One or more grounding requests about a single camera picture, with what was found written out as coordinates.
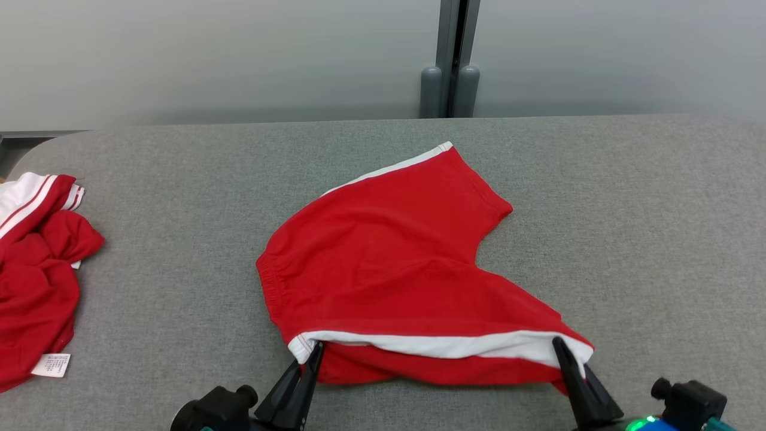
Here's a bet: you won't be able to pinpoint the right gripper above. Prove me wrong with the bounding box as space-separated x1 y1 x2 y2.
551 336 672 431

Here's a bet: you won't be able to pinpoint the red shorts white trim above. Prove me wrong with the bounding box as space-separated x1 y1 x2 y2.
256 141 595 396

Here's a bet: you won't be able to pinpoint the red shirt white stripes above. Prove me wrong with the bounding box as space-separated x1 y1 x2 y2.
0 172 106 393

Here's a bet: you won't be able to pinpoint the grey aluminium double partition post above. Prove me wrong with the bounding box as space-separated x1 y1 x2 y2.
419 0 482 119

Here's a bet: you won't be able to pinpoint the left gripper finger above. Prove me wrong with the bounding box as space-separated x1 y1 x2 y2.
254 359 303 429
287 341 325 431

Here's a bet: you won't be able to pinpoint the grey partition base rail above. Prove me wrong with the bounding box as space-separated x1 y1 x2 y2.
0 129 92 142

